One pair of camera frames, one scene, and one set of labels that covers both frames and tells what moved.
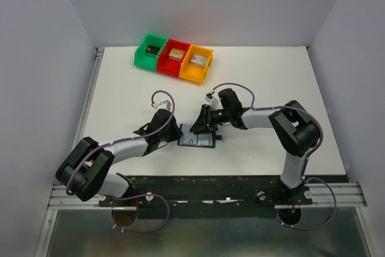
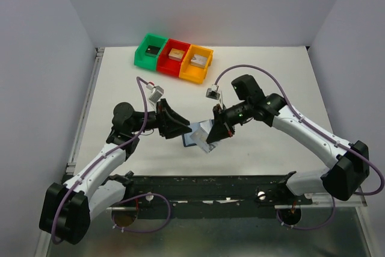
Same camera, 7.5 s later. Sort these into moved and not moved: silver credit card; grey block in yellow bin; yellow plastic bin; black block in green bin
Moved: silver credit card
Not moved: black block in green bin; yellow plastic bin; grey block in yellow bin
